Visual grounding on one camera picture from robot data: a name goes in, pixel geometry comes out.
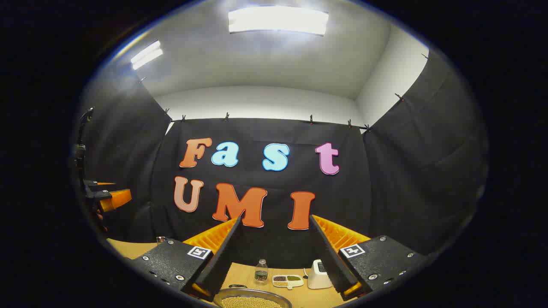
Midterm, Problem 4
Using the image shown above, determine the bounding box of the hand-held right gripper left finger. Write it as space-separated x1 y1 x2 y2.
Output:
127 216 244 302

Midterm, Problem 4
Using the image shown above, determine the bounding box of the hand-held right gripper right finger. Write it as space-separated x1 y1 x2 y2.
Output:
308 215 429 302

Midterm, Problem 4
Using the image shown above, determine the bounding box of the steel pot with soybeans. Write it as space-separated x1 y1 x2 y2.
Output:
213 284 294 308

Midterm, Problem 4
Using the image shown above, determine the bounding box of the white toaster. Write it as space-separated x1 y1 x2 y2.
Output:
307 259 334 290

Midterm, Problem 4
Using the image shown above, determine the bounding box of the clear plastic water bottle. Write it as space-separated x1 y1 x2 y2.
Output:
254 259 269 286

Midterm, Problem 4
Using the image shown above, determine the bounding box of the white divided dish with beans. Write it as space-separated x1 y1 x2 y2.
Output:
272 274 304 290

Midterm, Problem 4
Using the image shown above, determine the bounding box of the black backdrop cloth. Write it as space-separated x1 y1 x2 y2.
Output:
73 47 488 271

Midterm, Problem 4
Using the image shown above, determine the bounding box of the small ceiling light panel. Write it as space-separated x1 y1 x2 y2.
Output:
130 40 164 71

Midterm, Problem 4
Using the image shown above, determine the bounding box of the row of black clips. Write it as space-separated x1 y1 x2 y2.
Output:
139 53 429 133

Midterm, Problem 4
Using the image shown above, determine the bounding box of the large ceiling light panel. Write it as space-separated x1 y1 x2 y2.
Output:
228 5 329 36

